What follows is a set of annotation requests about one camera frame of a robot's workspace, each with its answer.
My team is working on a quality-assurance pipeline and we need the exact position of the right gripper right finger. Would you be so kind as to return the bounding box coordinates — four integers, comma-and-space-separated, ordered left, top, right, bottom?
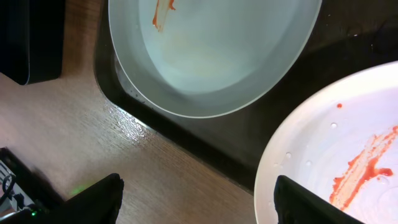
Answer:
274, 175, 362, 224

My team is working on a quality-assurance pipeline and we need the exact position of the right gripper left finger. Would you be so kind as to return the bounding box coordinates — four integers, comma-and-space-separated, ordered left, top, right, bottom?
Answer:
0, 173, 125, 224

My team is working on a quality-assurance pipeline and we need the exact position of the white plate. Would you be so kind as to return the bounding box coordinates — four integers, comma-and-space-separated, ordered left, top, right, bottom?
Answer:
254, 62, 397, 223

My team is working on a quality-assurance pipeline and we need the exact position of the pale blue plate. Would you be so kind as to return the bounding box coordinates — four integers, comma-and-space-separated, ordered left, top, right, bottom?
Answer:
108, 0, 322, 118

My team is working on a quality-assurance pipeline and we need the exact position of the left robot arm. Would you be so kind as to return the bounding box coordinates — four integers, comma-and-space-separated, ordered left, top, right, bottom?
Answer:
1, 147, 65, 223

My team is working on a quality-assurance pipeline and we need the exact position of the brown plastic serving tray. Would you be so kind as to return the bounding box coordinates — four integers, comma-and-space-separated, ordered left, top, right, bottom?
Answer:
94, 0, 397, 192

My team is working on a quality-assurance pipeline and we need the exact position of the black rectangular tray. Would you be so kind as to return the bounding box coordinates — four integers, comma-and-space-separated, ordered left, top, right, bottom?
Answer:
1, 0, 65, 85

